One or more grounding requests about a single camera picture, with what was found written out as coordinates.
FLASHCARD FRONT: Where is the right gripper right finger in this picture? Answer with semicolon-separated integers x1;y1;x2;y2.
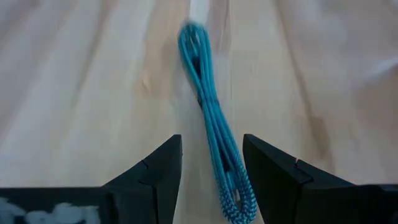
243;133;359;224

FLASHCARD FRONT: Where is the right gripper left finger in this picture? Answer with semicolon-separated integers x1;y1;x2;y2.
106;134;183;224

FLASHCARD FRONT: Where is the teal braided USB cable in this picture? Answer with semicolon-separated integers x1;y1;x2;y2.
177;20;259;224

